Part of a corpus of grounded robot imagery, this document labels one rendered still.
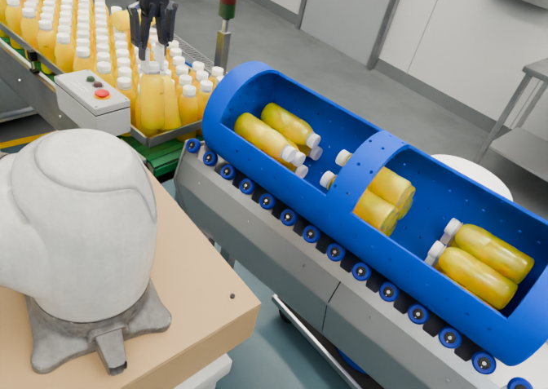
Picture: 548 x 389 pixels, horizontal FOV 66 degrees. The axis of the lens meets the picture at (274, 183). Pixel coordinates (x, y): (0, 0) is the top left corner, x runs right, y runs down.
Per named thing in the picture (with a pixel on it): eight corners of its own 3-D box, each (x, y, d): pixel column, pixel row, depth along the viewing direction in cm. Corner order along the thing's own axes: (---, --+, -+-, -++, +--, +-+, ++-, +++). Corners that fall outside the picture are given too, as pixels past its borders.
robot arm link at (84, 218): (143, 330, 54) (156, 209, 41) (-14, 320, 50) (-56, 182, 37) (159, 237, 67) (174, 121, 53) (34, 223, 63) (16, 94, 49)
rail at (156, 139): (149, 148, 120) (149, 139, 119) (148, 146, 121) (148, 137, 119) (246, 112, 147) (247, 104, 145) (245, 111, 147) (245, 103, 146)
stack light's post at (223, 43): (200, 234, 227) (224, 33, 160) (195, 230, 229) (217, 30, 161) (205, 231, 230) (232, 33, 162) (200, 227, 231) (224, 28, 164)
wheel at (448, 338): (466, 336, 86) (466, 335, 88) (446, 321, 88) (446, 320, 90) (453, 354, 86) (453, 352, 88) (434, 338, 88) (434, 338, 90)
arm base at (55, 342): (39, 408, 50) (34, 386, 46) (13, 267, 63) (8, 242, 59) (184, 351, 60) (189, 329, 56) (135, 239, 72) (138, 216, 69)
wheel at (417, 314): (433, 312, 89) (434, 311, 91) (414, 298, 91) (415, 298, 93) (421, 329, 89) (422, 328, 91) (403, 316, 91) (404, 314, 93)
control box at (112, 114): (97, 143, 109) (95, 108, 103) (58, 108, 118) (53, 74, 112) (130, 131, 116) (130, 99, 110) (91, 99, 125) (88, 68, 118)
